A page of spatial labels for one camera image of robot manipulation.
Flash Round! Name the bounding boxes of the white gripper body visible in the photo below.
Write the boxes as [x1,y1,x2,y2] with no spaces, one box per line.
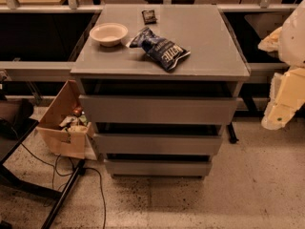
[261,67,305,130]

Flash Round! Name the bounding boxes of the grey bottom drawer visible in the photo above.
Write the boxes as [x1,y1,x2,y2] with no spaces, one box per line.
[104,159,212,177]

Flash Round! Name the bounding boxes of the grey drawer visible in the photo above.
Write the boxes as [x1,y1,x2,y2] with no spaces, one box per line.
[94,134,222,155]
[80,94,237,125]
[104,159,212,177]

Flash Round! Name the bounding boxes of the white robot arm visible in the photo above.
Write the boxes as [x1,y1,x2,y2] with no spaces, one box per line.
[258,1,305,130]

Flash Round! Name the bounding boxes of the grey drawer cabinet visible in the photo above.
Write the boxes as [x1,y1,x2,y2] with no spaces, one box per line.
[70,4,252,179]

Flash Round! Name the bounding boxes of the grey middle drawer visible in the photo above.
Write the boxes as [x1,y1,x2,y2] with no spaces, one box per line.
[94,134,222,155]

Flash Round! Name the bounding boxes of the grey top drawer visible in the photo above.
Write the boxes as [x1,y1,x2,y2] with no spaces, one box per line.
[80,94,237,125]

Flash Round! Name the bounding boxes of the black table leg right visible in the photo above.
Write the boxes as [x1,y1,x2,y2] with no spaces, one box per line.
[227,123,238,144]

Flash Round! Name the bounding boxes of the blue chip bag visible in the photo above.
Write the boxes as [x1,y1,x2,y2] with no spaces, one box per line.
[129,27,191,72]

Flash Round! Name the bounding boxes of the small black snack packet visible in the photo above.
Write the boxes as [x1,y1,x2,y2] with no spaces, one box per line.
[142,10,157,25]

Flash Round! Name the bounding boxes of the white bowl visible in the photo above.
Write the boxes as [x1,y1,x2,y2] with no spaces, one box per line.
[90,23,128,47]

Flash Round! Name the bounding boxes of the cardboard box with trash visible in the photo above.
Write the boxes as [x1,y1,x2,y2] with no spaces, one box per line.
[36,80,98,160]

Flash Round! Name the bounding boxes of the black cable on floor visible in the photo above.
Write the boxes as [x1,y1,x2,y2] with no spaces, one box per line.
[18,141,108,229]

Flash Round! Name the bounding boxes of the black desk frame leg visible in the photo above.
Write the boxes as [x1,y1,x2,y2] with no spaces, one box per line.
[0,158,87,229]

